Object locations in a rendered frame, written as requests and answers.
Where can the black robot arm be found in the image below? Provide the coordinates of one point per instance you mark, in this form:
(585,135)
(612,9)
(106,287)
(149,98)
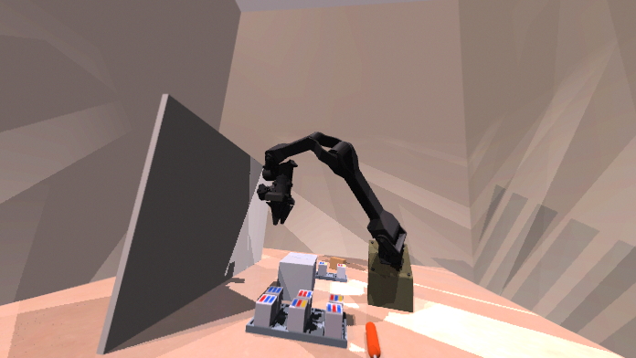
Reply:
(343,161)

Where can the grey flat panel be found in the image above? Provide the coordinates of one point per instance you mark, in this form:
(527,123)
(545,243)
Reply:
(197,222)

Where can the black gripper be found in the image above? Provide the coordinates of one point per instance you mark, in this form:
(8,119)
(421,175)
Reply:
(281,201)

